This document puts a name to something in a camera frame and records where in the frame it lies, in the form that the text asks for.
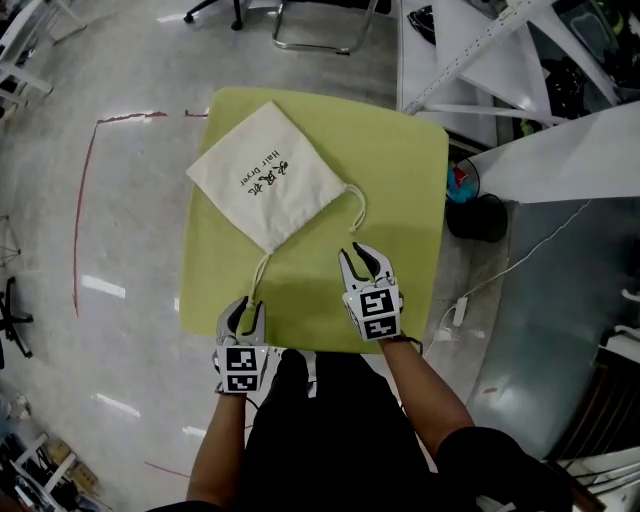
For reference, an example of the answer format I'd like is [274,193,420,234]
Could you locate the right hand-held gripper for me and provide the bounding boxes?
[338,242,405,345]

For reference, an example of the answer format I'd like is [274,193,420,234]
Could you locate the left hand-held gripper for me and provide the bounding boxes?
[212,295,275,397]

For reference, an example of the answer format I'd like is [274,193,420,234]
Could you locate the cream drawstring bag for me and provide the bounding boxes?
[185,99,369,311]

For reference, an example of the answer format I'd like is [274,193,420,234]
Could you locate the person's left forearm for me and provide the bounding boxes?
[187,392,251,506]

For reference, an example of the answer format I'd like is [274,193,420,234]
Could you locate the person's right forearm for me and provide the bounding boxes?
[378,337,475,459]

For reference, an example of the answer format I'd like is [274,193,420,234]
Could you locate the green tablecloth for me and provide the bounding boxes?
[178,86,450,356]

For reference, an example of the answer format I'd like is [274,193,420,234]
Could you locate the black mesh waste bin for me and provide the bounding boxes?
[445,193,509,244]

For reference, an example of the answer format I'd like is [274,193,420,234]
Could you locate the blue waste bin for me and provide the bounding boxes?
[446,158,482,204]

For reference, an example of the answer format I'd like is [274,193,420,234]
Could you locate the person's black shirt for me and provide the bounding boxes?
[144,347,576,512]

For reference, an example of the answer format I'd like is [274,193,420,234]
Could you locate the black cantilever chair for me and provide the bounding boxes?
[272,0,381,55]

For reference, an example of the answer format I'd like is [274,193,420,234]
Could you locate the black swivel chair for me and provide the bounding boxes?
[0,277,35,369]

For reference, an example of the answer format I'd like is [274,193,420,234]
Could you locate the white metal shelving rack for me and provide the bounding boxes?
[397,0,640,146]

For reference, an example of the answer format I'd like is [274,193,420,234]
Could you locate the white cable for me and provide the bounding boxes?
[434,199,594,346]

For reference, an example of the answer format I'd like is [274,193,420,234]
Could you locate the white wire-leg side table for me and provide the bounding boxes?
[0,214,22,269]

